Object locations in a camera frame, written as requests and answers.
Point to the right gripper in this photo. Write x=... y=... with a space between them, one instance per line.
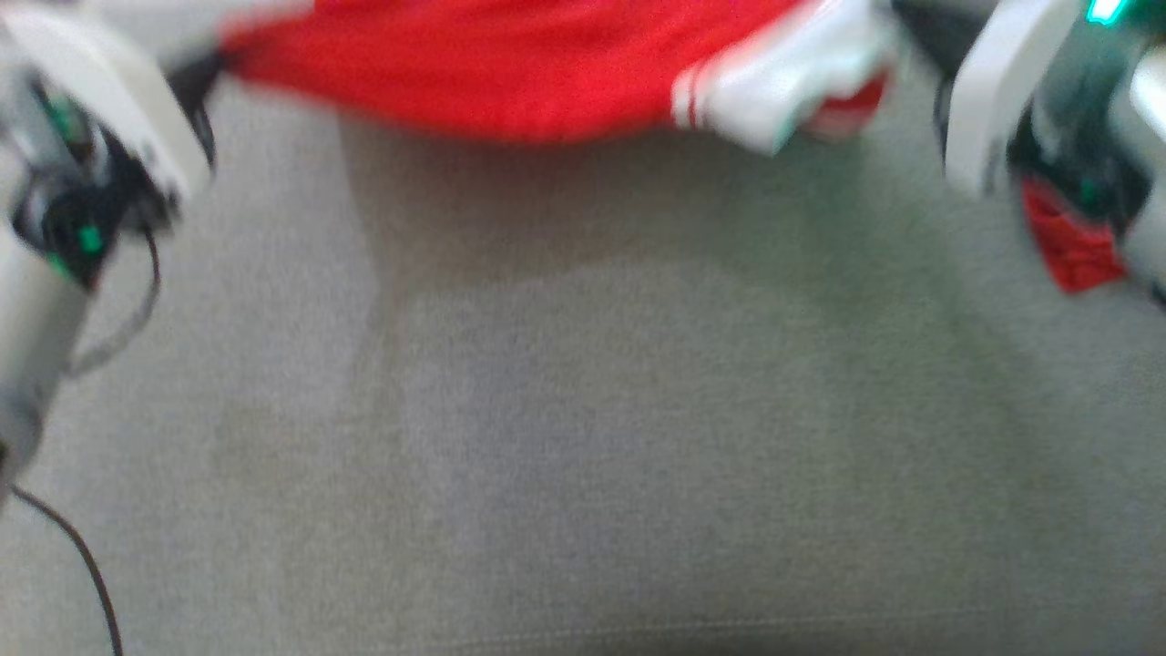
x=1002 y=82

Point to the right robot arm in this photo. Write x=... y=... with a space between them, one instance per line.
x=1152 y=155

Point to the red basketball jersey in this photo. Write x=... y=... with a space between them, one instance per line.
x=510 y=64

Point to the large grey sofa seat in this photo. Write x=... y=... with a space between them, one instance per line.
x=592 y=410

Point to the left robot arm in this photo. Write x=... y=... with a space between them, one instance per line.
x=32 y=364

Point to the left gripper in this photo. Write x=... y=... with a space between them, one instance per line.
x=100 y=118

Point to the red basketball shorts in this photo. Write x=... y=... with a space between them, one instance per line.
x=1075 y=241

